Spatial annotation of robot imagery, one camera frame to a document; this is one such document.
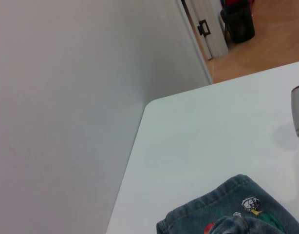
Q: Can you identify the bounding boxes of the blue denim shorts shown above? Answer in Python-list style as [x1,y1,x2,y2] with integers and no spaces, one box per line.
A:
[156,174,299,234]

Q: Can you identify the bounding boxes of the white folding door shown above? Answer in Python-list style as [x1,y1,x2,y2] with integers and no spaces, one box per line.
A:
[188,0,229,60]

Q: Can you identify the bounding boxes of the black waste bin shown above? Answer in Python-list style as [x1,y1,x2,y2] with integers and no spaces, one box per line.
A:
[220,0,256,44]

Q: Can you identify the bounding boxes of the black door handle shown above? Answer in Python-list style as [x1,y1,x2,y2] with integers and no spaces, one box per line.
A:
[197,20,211,38]

